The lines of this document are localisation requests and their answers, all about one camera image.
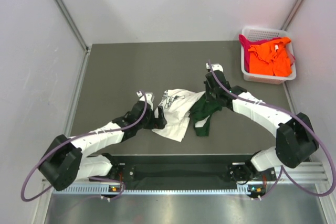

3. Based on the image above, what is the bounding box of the white and green t-shirt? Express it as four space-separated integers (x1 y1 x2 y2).
152 89 222 142

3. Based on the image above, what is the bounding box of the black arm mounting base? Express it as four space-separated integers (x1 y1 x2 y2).
104 153 266 184

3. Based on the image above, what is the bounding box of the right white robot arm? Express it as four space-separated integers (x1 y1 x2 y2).
205 70 319 180

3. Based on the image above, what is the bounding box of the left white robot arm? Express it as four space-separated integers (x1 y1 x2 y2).
38 101 167 191

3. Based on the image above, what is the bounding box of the pink t-shirt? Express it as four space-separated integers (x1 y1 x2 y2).
239 35 293 73

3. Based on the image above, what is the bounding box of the orange t-shirt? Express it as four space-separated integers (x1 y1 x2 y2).
248 37 292 77

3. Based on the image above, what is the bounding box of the white plastic laundry basket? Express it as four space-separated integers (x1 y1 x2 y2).
238 26 297 84

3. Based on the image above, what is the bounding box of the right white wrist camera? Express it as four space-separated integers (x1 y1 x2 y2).
206 63 224 72

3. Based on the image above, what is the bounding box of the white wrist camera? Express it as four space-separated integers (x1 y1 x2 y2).
136 90 154 110
206 63 224 72

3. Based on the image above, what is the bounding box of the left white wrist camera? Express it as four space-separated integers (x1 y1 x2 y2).
136 90 154 110

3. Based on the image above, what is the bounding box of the grey slotted cable duct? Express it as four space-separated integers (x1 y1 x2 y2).
52 183 263 195

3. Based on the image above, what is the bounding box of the left aluminium frame post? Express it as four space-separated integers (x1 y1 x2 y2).
54 0 89 52

